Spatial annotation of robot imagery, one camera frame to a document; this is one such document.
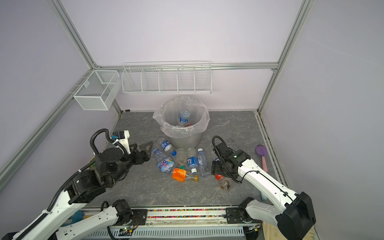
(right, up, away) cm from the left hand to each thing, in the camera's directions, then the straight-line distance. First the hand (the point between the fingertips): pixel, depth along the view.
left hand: (145, 147), depth 64 cm
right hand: (+35, -16, +15) cm, 41 cm away
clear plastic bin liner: (+4, +14, +29) cm, 32 cm away
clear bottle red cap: (+16, +9, +41) cm, 45 cm away
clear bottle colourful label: (+4, -15, +23) cm, 28 cm away
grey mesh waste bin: (+15, -2, +27) cm, 31 cm away
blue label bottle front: (+14, +14, +30) cm, 36 cm away
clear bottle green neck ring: (+12, -10, +30) cm, 34 cm away
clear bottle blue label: (+20, -11, +23) cm, 32 cm away
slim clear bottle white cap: (+25, -13, +26) cm, 39 cm away
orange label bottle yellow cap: (+13, -19, +19) cm, 29 cm away
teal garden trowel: (+58, -29, +15) cm, 66 cm away
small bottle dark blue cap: (+3, -5, +30) cm, 31 cm away
